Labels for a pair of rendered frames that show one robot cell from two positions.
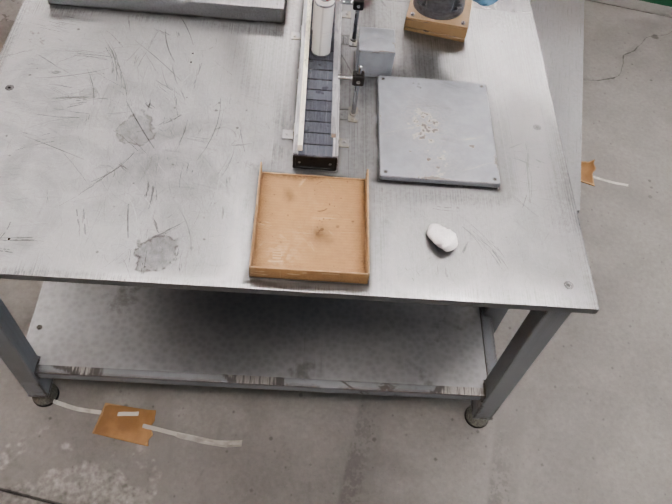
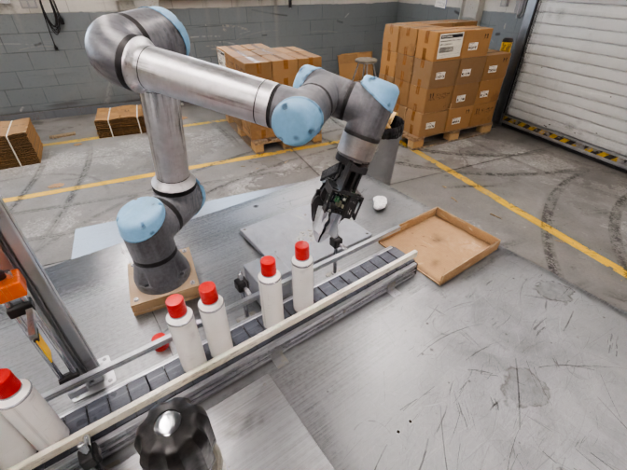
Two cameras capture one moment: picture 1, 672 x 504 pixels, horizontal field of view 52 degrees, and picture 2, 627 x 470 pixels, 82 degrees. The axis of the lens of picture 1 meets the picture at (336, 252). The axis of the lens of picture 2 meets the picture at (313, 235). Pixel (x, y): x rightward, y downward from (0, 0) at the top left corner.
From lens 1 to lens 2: 199 cm
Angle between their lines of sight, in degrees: 75
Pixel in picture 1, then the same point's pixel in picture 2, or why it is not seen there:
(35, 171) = not seen: outside the picture
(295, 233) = (451, 247)
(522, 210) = not seen: hidden behind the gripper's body
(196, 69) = (412, 407)
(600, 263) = not seen: hidden behind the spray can
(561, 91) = (211, 208)
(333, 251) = (438, 230)
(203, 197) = (496, 298)
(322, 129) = (381, 261)
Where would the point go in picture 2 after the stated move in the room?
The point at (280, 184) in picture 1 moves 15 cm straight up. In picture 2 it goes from (434, 270) to (445, 231)
